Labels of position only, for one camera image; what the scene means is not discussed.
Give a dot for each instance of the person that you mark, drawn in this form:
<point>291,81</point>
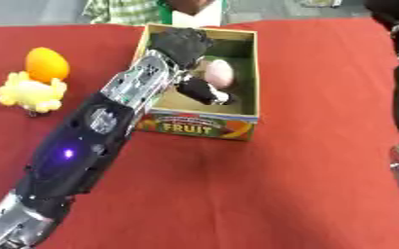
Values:
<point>152,11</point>

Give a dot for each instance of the open cardboard box green inside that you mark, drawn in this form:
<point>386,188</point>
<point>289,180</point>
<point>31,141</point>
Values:
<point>208,113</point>

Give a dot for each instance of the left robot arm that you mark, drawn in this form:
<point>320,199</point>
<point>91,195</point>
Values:
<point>78,152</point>

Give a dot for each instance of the pale pink toy egg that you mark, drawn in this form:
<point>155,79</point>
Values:
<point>219,74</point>

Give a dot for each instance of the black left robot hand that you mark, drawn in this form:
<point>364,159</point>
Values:
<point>180,43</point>

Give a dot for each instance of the orange toy fruit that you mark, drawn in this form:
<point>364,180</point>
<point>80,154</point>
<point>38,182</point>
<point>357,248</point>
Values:
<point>47,64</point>

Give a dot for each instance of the yellow soft toy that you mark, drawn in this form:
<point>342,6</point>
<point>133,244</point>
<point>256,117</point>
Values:
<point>31,93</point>

